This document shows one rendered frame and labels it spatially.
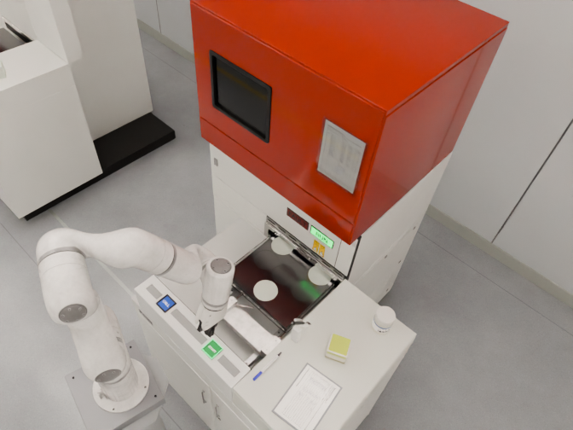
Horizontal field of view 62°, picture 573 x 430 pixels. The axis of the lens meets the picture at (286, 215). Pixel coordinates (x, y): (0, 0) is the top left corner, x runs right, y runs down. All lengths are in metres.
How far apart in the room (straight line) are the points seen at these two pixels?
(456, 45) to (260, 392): 1.30
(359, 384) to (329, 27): 1.20
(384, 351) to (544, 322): 1.77
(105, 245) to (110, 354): 0.40
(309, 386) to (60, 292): 0.93
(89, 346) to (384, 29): 1.29
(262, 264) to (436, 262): 1.64
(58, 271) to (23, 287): 2.16
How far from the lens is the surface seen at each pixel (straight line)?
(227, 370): 1.74
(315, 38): 1.56
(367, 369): 1.78
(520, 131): 2.99
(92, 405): 1.87
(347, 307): 1.88
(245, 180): 2.06
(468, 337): 3.14
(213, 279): 1.37
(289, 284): 1.97
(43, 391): 2.93
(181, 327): 1.82
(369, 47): 1.56
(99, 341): 1.39
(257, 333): 1.88
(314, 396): 1.71
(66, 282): 1.13
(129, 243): 1.12
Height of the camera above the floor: 2.57
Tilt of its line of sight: 49 degrees down
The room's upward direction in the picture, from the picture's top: 6 degrees clockwise
